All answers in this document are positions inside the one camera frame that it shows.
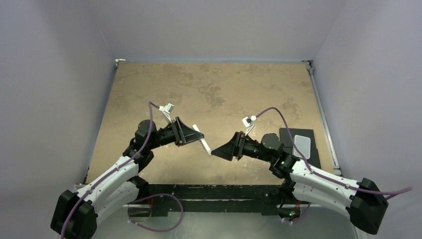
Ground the black perforated box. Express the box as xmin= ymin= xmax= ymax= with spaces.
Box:
xmin=279 ymin=127 xmax=321 ymax=169

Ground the aluminium frame rail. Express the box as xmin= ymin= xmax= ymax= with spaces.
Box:
xmin=302 ymin=60 xmax=342 ymax=176

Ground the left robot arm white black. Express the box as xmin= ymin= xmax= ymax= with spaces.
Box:
xmin=50 ymin=117 xmax=205 ymax=239

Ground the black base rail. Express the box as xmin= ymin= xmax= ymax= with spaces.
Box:
xmin=145 ymin=184 xmax=297 ymax=217

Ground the purple loop cable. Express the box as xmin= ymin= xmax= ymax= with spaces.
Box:
xmin=127 ymin=194 xmax=184 ymax=233

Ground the white red remote control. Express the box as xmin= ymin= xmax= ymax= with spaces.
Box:
xmin=192 ymin=124 xmax=211 ymax=156

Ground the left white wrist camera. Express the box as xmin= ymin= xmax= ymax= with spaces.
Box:
xmin=159 ymin=103 xmax=175 ymax=123

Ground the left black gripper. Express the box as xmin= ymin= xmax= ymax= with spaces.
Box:
xmin=148 ymin=117 xmax=203 ymax=150

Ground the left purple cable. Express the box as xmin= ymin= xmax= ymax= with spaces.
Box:
xmin=60 ymin=101 xmax=166 ymax=239

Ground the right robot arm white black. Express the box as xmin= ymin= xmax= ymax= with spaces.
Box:
xmin=211 ymin=131 xmax=389 ymax=235

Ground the white device on box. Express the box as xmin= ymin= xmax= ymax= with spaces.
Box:
xmin=293 ymin=135 xmax=312 ymax=160

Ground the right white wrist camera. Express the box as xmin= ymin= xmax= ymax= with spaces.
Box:
xmin=242 ymin=116 xmax=257 ymax=136

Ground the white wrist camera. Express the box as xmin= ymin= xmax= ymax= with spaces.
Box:
xmin=242 ymin=116 xmax=257 ymax=136
xmin=159 ymin=103 xmax=175 ymax=123

